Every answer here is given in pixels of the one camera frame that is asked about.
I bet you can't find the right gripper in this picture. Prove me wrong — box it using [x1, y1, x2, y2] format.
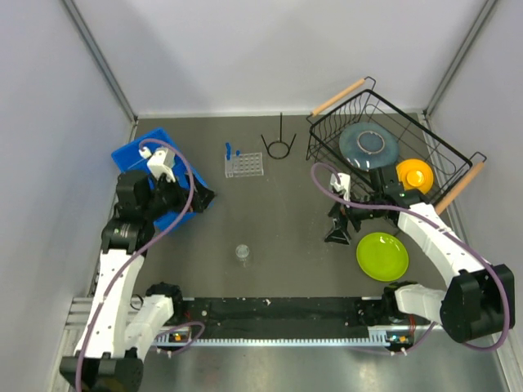
[323, 189, 383, 245]

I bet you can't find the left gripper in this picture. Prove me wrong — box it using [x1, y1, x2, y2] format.
[142, 170, 216, 221]

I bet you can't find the clear glass flask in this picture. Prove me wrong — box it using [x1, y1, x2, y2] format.
[235, 244, 253, 269]

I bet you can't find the clear glass rod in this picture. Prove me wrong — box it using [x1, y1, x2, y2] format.
[127, 159, 147, 170]

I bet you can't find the black wire ring stand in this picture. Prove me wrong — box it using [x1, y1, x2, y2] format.
[261, 112, 297, 160]

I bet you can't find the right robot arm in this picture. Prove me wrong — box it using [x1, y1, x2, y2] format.
[311, 163, 516, 352]

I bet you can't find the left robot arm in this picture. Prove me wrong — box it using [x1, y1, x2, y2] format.
[59, 170, 215, 391]

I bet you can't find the green plate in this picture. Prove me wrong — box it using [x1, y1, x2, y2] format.
[356, 232, 409, 282]

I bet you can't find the clear test tube rack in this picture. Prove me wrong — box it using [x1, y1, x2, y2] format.
[224, 152, 264, 178]

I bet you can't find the blue plastic bin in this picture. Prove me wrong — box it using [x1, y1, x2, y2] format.
[110, 128, 209, 237]

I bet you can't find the blue ceramic plate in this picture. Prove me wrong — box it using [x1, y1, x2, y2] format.
[338, 122, 400, 172]

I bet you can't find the orange bowl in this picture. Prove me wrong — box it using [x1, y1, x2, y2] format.
[396, 158, 434, 194]

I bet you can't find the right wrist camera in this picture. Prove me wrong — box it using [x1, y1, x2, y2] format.
[329, 172, 351, 201]

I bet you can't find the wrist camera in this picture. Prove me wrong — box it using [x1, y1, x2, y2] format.
[139, 146, 177, 183]
[329, 172, 351, 201]

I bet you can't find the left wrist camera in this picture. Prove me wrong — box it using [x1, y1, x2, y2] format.
[139, 146, 177, 183]

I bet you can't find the black wire dish rack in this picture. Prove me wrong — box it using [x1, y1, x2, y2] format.
[306, 76, 486, 212]

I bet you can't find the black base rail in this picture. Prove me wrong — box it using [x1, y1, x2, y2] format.
[173, 297, 391, 340]

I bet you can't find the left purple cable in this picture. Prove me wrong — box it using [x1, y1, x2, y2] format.
[74, 138, 208, 392]

